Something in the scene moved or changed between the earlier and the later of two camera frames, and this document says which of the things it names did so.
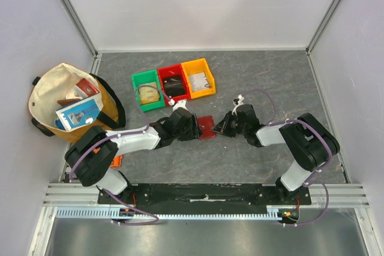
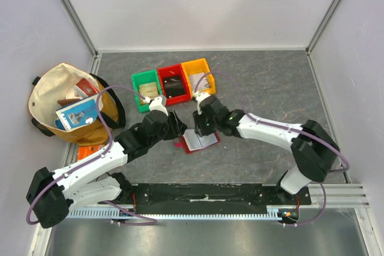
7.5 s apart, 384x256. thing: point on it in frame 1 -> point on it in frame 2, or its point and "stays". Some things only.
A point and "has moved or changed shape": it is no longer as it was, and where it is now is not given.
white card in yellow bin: x=198 y=81 stays
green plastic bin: x=144 y=78 stays
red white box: x=84 y=89 stays
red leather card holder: x=206 y=123 has moved or changed shape
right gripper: x=230 y=123 -> x=201 y=125
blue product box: x=81 y=114 stays
